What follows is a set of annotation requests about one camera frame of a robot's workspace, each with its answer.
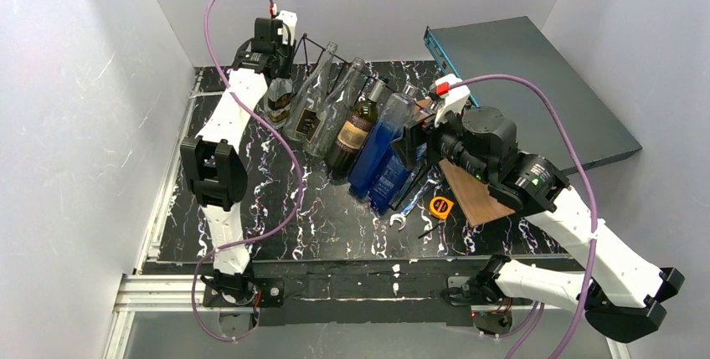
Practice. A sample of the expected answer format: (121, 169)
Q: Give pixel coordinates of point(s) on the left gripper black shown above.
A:
(275, 68)

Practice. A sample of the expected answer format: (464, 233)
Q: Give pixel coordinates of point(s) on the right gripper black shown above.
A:
(418, 138)

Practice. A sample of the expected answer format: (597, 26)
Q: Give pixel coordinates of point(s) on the blue square bottle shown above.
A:
(389, 181)
(397, 111)

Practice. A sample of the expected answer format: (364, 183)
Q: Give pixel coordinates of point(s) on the dark-capped clear bottle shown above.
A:
(277, 101)

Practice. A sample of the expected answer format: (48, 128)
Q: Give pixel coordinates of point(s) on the tall clear glass bottle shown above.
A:
(309, 97)

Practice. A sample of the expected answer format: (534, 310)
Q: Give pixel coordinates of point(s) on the green wine bottle tan label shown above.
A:
(355, 131)

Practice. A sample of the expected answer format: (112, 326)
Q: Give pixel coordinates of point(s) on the short clear glass bottle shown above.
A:
(333, 112)

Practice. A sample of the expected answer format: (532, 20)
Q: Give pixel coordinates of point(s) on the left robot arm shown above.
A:
(215, 174)

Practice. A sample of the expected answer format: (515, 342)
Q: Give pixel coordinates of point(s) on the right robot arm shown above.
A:
(620, 294)

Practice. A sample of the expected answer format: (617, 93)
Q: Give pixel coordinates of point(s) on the silver combination wrench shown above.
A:
(400, 218)

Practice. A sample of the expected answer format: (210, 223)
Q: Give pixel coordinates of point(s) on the yellow tape measure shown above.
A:
(440, 207)

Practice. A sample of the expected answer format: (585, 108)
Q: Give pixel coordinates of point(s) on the small wrench at back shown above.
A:
(206, 93)

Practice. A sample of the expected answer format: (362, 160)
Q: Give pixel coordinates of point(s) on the brown wooden board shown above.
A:
(471, 198)

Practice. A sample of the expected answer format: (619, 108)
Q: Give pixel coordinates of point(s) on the small black pen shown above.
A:
(434, 228)

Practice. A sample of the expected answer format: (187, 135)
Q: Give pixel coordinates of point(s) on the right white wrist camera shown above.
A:
(447, 95)

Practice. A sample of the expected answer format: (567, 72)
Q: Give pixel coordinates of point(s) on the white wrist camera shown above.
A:
(447, 95)
(288, 24)

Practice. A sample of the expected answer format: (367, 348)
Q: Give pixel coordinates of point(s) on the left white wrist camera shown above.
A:
(288, 24)

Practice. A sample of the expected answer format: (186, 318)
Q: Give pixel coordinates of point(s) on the blue-faced network switch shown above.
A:
(516, 46)

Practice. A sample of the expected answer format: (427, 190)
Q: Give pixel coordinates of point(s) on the aluminium frame rail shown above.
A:
(330, 309)

